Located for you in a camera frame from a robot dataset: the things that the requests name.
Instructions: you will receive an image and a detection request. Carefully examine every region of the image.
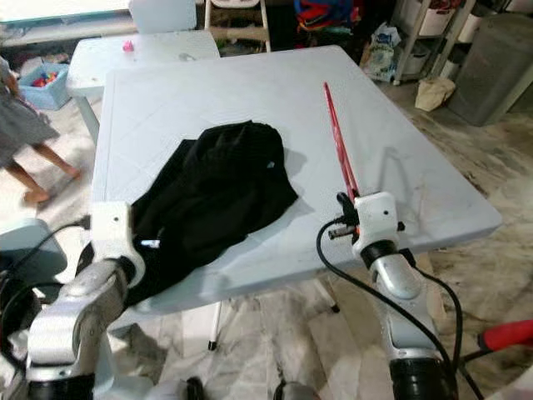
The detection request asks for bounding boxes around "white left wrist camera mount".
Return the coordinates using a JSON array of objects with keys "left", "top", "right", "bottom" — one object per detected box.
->
[{"left": 89, "top": 201, "right": 145, "bottom": 286}]

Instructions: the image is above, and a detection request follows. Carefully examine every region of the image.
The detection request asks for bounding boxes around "red and blue bag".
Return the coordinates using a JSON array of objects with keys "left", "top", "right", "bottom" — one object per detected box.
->
[{"left": 293, "top": 0, "right": 361, "bottom": 31}]

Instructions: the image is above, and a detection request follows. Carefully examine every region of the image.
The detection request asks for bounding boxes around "white plastic bag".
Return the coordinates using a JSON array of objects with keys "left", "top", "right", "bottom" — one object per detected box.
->
[{"left": 361, "top": 22, "right": 403, "bottom": 83}]

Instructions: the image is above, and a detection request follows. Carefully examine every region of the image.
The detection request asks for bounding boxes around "small pale blue plastic table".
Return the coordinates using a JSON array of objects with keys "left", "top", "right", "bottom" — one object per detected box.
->
[{"left": 66, "top": 32, "right": 221, "bottom": 144}]

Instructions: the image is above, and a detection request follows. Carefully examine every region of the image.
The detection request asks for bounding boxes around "beige cloth bag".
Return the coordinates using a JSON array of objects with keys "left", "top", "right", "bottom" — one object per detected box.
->
[{"left": 414, "top": 77, "right": 458, "bottom": 113}]

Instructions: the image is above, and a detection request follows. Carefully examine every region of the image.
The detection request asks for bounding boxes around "black garment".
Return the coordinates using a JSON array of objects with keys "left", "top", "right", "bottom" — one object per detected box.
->
[{"left": 77, "top": 120, "right": 300, "bottom": 306}]

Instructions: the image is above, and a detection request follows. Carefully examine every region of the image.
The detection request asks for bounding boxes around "robot right leg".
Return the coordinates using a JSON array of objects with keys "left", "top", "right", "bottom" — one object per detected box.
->
[{"left": 271, "top": 380, "right": 326, "bottom": 400}]

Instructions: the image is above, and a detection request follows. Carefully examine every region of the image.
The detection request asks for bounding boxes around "red plastic hanger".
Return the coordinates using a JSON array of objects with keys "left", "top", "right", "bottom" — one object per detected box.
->
[{"left": 322, "top": 82, "right": 361, "bottom": 205}]

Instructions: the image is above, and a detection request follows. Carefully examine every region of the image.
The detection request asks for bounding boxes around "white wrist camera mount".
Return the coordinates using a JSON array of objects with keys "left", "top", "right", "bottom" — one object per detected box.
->
[
  {"left": 351, "top": 191, "right": 401, "bottom": 258},
  {"left": 89, "top": 201, "right": 145, "bottom": 286}
]

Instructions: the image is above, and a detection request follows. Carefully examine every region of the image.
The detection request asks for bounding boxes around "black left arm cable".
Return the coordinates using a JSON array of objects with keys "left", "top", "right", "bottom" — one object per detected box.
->
[{"left": 0, "top": 218, "right": 94, "bottom": 372}]

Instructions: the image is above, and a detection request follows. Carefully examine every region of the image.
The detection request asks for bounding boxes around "metal shelf rack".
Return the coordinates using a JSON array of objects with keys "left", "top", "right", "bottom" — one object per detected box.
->
[{"left": 390, "top": 0, "right": 501, "bottom": 86}]

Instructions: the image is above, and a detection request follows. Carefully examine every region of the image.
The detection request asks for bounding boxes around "large pale blue plastic table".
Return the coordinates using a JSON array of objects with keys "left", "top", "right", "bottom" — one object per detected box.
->
[{"left": 89, "top": 45, "right": 504, "bottom": 353}]

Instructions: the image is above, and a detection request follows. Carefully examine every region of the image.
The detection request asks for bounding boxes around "grey storage bin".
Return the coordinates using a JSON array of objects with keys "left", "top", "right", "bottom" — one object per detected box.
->
[{"left": 447, "top": 12, "right": 533, "bottom": 128}]

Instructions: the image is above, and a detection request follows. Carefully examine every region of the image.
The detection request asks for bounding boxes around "blue toy bin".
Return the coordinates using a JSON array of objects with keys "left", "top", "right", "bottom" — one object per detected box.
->
[{"left": 17, "top": 62, "right": 71, "bottom": 112}]

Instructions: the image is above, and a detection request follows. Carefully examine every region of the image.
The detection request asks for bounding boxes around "red handled tool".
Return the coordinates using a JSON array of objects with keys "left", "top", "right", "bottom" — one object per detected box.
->
[{"left": 456, "top": 319, "right": 533, "bottom": 366}]

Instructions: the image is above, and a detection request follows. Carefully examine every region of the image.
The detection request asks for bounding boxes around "white wooden step stool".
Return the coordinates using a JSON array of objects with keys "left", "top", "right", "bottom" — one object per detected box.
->
[{"left": 203, "top": 0, "right": 272, "bottom": 54}]

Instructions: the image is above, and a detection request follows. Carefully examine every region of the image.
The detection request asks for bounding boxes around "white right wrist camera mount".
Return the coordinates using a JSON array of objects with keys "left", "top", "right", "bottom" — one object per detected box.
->
[{"left": 351, "top": 191, "right": 401, "bottom": 258}]

